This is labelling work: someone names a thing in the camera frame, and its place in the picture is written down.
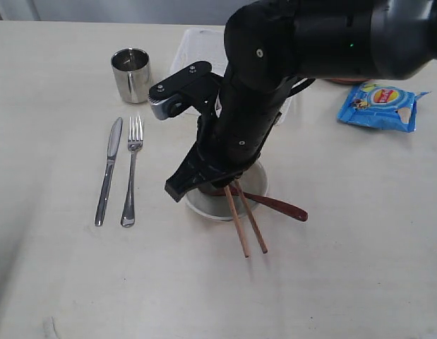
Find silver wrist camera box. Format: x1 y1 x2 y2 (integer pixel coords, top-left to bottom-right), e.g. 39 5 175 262
148 60 222 121

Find wooden chopstick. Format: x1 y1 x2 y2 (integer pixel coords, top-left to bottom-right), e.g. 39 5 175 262
234 179 268 254
224 186 251 258

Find white perforated plastic basket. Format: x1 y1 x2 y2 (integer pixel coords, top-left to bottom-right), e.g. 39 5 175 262
168 28 293 126

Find dark red wooden spoon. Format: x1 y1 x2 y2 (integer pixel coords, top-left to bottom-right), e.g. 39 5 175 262
199 186 309 222

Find speckled ceramic bowl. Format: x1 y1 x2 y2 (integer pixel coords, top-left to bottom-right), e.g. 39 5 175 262
184 162 268 221

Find stainless steel cup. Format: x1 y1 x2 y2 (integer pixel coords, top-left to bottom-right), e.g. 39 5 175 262
111 47 153 104

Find silver table knife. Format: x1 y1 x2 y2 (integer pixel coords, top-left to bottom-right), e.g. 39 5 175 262
95 117 123 226

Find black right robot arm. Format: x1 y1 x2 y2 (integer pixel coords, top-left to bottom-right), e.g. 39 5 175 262
165 1 437 201

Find silver metal fork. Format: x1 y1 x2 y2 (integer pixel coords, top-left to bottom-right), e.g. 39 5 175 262
120 115 144 228

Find brown wooden plate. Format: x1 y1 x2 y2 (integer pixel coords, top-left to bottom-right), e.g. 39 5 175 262
325 78 369 85

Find blue chips bag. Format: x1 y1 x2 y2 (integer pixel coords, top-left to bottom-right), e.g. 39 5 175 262
337 83 428 133

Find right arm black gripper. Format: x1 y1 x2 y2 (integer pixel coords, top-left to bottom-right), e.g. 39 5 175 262
164 76 285 203

